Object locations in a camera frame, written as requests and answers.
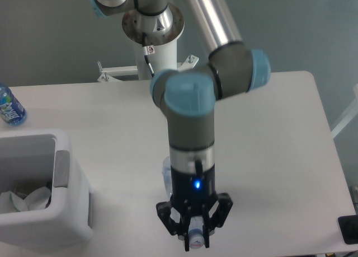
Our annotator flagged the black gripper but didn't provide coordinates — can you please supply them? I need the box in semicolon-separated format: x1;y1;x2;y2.
156;167;233;252

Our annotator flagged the crushed clear plastic bottle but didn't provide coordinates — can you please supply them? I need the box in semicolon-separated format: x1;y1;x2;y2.
162;156;205;249

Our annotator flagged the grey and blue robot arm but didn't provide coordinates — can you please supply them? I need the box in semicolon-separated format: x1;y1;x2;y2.
90;0;271;250

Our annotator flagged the white trash can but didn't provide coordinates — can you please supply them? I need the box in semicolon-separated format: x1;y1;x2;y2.
1;129;93;247

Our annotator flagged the black device at table edge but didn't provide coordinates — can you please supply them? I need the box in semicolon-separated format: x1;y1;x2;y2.
338;215;358;245

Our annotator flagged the blue labelled water bottle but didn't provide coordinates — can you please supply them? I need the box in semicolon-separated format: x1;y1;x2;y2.
1;83;27;125

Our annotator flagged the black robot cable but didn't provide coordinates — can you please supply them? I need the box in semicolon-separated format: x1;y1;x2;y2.
140;32;158;80

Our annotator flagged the white frame at right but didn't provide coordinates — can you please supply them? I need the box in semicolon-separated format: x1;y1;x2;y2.
331;84;357;139

